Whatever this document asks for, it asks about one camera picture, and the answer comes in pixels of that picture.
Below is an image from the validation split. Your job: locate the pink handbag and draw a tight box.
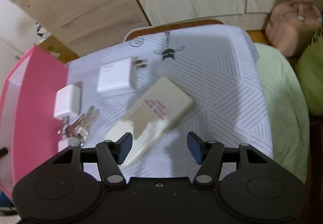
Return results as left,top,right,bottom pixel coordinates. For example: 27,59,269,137
265,0,323,57

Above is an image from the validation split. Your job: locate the small white charger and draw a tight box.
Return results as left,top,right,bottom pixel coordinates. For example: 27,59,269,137
53,81,83,120
58,138,85,153

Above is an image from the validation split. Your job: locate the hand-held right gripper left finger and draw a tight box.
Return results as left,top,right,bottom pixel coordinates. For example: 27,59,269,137
50,132,133,187

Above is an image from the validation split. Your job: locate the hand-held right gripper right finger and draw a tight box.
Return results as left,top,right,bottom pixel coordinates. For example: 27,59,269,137
187,131,270,186

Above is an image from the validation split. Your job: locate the grey patterned sheet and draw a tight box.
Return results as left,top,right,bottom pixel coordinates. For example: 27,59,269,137
64,25,274,179

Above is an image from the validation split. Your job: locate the bunch of keys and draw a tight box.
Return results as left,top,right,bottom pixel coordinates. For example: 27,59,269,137
57,106,101,146

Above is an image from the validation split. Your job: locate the light green blanket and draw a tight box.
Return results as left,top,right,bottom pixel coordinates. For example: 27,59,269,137
254,42,311,184

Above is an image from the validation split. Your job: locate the cream remote control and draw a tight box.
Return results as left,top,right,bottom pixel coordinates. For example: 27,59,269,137
105,76,195,166

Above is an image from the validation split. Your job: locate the large white charger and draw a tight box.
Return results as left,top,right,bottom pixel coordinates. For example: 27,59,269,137
96,57,149,93

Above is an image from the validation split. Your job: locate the wooden frame rim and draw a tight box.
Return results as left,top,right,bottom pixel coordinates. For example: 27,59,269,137
123,19,225,41

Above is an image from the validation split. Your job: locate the pink cardboard box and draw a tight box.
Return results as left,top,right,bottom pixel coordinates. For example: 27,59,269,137
0,45,69,197

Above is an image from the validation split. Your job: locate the wooden shelf unit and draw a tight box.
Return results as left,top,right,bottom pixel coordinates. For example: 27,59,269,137
0,0,152,57

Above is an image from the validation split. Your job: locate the green bag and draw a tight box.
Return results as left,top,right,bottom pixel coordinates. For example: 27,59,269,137
295,35,323,116

